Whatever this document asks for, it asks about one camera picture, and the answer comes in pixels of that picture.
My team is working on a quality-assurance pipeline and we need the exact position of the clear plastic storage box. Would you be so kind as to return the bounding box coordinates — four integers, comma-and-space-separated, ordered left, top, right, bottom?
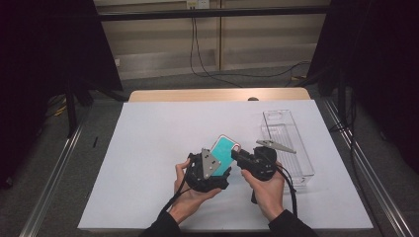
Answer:
259, 109, 316, 190

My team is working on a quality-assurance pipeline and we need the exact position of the light wooden table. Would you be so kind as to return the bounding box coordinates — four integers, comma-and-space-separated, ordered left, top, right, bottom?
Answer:
127, 86, 311, 104

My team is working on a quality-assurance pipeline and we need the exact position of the person's right hand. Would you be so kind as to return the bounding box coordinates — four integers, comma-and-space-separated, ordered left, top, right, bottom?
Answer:
240, 161, 287, 222

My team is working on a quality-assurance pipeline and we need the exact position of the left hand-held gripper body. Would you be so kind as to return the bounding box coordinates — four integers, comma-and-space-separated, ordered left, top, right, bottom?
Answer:
185, 147, 231, 194

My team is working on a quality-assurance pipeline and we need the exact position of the metal floor rail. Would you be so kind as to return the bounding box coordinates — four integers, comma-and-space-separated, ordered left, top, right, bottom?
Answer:
19, 108, 91, 237
320, 98, 415, 237

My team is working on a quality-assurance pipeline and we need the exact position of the person's left hand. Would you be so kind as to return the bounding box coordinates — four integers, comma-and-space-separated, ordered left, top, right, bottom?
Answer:
169, 159, 222, 225

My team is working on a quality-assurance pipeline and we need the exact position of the black horizontal bar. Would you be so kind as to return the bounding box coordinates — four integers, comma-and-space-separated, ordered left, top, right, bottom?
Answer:
98, 5, 331, 22

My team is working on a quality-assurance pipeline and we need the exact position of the white table sheet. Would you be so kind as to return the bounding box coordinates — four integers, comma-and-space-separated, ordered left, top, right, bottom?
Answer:
77, 100, 375, 231

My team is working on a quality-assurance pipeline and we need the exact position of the black wall cable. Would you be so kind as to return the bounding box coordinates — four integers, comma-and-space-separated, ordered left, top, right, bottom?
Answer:
189, 17, 311, 89

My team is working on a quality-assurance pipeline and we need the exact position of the left hand-held gripper cable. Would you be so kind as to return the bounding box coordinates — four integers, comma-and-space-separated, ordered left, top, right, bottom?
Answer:
160, 160, 196, 215

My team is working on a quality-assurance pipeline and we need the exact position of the teal phone case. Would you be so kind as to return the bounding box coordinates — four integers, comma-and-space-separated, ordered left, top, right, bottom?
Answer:
209, 133, 242, 178

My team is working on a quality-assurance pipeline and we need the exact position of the white wall socket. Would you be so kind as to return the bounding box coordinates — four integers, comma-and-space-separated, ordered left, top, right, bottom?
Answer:
185, 0, 210, 10

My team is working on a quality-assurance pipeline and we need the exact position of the black metal stand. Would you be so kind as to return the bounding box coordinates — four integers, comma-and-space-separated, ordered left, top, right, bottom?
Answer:
63, 78, 79, 139

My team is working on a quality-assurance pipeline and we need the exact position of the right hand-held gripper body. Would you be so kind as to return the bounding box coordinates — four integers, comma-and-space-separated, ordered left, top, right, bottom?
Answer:
235, 138, 297, 205

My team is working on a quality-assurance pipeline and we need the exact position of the black curtain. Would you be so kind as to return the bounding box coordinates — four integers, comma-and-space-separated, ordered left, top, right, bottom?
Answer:
0, 0, 124, 191
307, 0, 419, 174

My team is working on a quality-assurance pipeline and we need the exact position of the right hand-held gripper cable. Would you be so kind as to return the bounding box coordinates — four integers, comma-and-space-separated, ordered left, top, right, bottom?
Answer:
276, 165, 299, 219

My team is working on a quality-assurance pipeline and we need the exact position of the hand-held gripper cable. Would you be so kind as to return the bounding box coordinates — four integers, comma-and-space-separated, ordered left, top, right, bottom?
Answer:
160, 160, 196, 215
276, 165, 299, 219

